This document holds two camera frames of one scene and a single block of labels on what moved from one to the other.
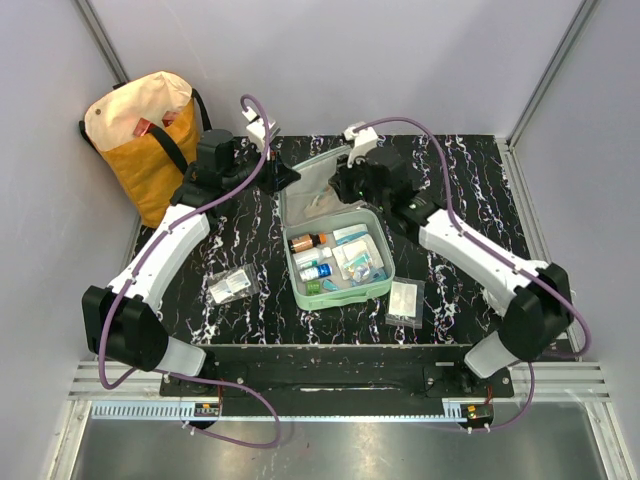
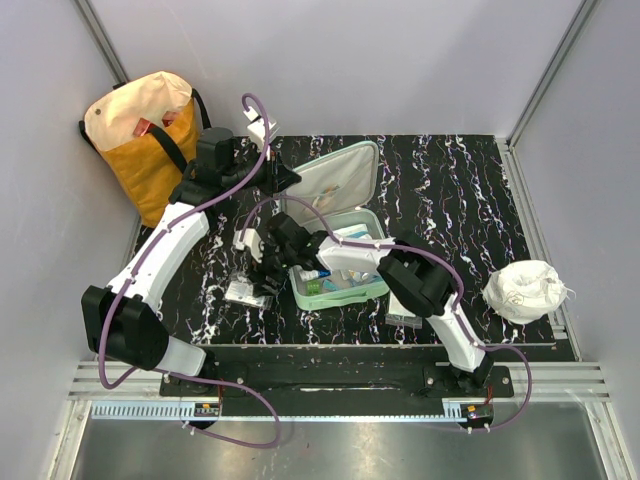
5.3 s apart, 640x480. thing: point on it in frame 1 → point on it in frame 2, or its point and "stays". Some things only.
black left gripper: x=278 y=174 stays
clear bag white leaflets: x=232 y=283 → x=241 y=291
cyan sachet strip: x=329 y=285 stays
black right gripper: x=342 y=176 → x=261 y=271
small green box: x=313 y=287 stays
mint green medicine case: x=335 y=250 stays
